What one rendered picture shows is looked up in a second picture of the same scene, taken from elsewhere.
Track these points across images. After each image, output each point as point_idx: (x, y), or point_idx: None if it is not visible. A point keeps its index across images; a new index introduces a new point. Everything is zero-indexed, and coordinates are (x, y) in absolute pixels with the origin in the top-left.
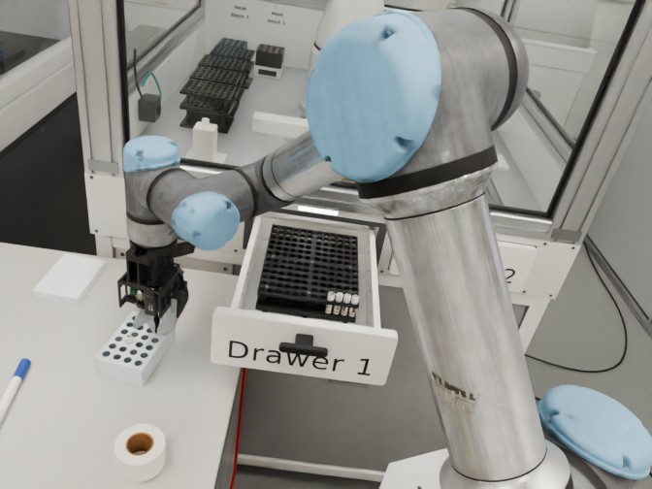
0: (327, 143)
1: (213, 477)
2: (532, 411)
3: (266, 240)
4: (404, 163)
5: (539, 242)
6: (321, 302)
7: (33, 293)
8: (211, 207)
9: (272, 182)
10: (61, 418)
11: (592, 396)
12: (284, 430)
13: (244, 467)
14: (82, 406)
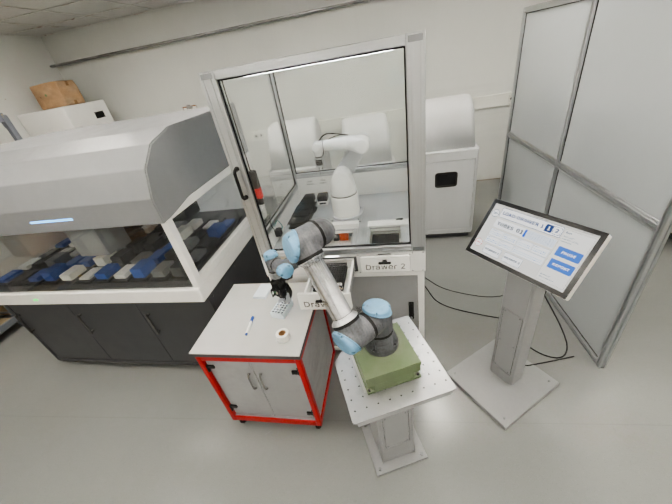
0: (287, 256)
1: (303, 340)
2: (342, 304)
3: None
4: (297, 259)
5: (410, 252)
6: None
7: (253, 297)
8: (284, 267)
9: None
10: (263, 330)
11: (377, 300)
12: None
13: (340, 351)
14: (268, 326)
